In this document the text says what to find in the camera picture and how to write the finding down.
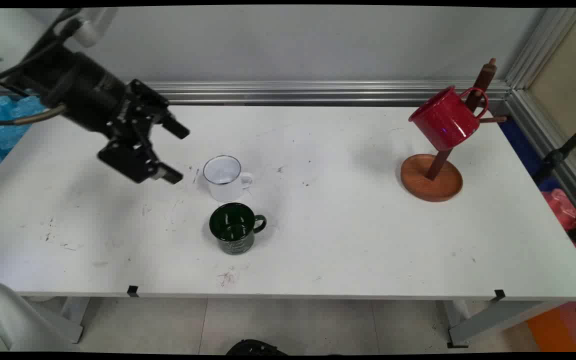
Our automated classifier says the red enamel mug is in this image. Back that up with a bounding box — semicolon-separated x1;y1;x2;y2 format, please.
408;85;490;152

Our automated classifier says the blue plastic box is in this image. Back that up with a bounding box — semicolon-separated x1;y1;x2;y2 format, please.
499;120;561;192

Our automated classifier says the beige partition panel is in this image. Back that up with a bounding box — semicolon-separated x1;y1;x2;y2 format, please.
528;7;576;166

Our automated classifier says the black object on floor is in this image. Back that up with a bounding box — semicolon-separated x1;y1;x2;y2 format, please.
225;339;289;356

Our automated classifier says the black stand pole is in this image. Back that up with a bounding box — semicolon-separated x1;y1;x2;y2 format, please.
533;115;576;183

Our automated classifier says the aluminium profile frame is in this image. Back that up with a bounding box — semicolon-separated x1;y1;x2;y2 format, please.
505;7;576;231

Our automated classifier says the brown wooden mug tree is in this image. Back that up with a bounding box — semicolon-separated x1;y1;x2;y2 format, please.
400;57;509;203

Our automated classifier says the white enamel mug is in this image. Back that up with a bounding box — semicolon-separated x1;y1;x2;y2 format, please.
202;155;255;203

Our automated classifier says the blue plastic bubble pack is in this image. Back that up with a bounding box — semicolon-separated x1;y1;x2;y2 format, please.
0;95;49;183

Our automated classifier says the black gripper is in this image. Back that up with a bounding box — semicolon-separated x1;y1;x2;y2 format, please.
17;49;191;185

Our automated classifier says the pink red plastic bag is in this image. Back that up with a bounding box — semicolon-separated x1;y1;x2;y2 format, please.
540;189;576;273

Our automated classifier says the long aluminium profile rail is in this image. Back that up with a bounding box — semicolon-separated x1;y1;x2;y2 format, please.
0;80;511;107

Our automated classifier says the dark green enamel mug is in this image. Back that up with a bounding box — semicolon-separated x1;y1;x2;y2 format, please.
208;202;268;256

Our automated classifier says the grey metal table leg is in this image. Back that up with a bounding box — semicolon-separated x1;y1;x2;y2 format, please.
435;299;566;349
23;297;91;345

